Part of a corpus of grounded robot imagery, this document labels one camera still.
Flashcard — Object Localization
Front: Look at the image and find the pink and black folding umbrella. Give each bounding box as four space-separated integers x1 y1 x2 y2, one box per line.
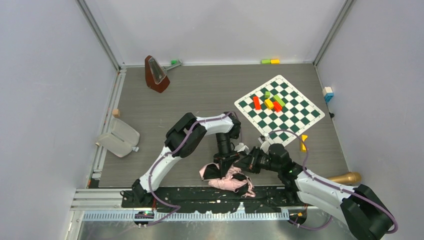
199 163 256 198

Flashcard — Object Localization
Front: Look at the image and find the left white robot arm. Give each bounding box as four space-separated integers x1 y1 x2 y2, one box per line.
131 112 241 204

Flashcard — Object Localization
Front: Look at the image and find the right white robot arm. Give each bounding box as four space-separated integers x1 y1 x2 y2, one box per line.
234 143 397 240

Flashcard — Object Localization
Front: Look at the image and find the yellow block on table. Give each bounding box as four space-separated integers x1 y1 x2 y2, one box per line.
300 134 308 152

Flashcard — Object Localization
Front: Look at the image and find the long red block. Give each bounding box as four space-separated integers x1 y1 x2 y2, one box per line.
252 96 262 111

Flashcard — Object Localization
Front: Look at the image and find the small red block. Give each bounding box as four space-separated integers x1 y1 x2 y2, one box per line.
273 101 282 113

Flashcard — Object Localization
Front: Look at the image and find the green white chessboard mat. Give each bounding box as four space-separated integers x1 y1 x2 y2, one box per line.
234 75 325 146

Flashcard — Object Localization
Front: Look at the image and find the yellow block on chessboard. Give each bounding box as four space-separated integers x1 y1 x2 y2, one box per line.
263 98 274 110

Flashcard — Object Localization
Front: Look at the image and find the long green block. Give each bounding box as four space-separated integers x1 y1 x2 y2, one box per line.
273 95 285 107

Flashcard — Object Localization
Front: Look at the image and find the blue and white block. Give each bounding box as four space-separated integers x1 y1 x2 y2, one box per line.
322 86 334 104

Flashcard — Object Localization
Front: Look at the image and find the brown wooden metronome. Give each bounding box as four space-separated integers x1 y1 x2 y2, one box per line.
144 55 170 93

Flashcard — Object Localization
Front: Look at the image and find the small wooden cube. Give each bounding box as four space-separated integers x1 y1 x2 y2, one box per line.
112 109 121 118

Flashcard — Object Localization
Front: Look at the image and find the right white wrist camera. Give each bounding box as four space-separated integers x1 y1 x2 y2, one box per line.
258 133 273 154

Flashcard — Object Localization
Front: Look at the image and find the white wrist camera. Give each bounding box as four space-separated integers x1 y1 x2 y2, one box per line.
234 142 250 154
258 133 273 154

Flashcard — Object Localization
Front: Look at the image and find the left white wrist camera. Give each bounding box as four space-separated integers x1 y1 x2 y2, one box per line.
234 142 250 154

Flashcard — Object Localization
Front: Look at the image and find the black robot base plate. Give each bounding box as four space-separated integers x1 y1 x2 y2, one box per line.
120 186 306 214

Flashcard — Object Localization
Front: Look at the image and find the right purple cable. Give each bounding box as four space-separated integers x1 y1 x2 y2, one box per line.
266 129 399 234

